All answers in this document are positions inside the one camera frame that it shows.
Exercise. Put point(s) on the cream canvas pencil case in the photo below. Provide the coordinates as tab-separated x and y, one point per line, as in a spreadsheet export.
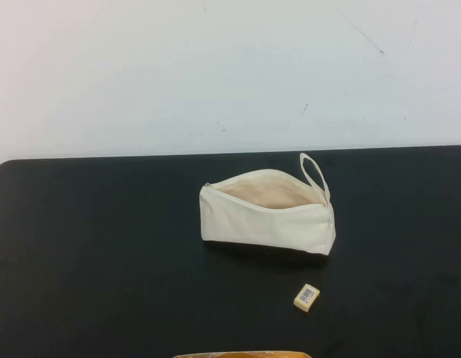
253	227

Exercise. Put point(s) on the yellow eraser with barcode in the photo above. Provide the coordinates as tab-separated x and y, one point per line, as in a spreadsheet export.
306	297

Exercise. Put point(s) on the yellow orange board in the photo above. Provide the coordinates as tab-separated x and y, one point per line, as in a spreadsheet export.
238	354

